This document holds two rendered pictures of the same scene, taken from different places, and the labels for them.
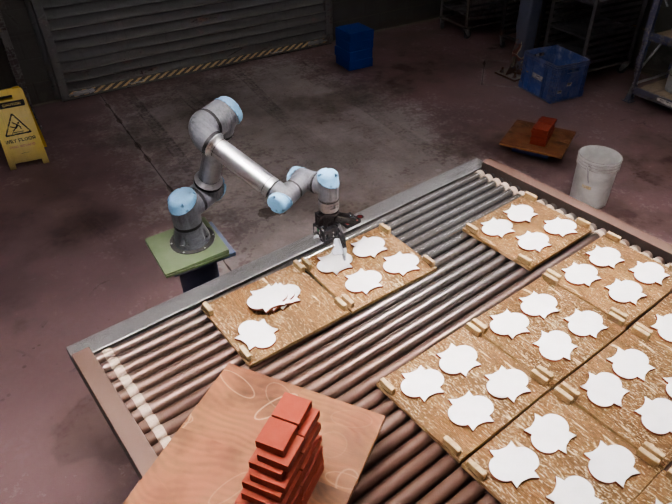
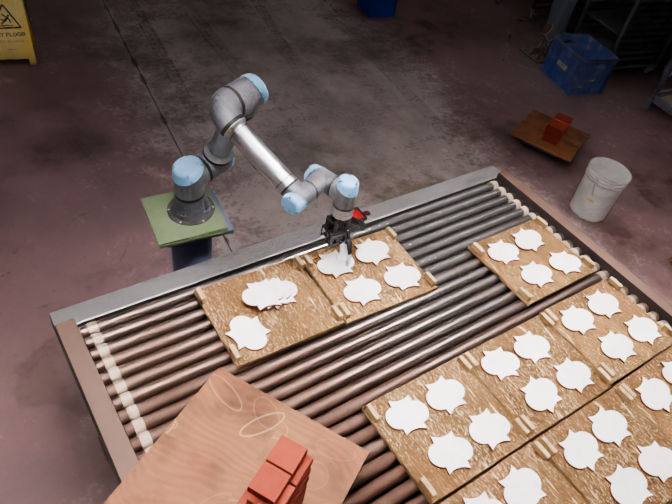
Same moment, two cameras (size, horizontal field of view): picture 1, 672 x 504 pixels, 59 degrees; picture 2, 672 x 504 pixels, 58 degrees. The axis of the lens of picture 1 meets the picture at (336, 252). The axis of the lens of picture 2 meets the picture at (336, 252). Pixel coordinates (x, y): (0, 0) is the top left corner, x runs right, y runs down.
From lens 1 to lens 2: 0.30 m
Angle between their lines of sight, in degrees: 7
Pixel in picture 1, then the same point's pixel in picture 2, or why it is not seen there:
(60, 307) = (34, 234)
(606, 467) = not seen: outside the picture
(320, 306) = (315, 311)
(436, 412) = (416, 448)
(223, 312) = (216, 301)
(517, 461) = not seen: outside the picture
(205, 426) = (189, 435)
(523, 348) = (510, 392)
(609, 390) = (585, 451)
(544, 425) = (518, 479)
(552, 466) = not seen: outside the picture
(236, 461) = (217, 479)
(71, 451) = (33, 394)
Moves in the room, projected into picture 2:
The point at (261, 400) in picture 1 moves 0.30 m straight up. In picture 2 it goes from (248, 415) to (254, 352)
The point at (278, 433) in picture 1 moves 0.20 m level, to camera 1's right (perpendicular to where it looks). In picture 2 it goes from (271, 481) to (364, 494)
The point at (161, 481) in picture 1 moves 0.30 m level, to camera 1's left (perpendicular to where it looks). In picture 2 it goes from (140, 490) to (17, 474)
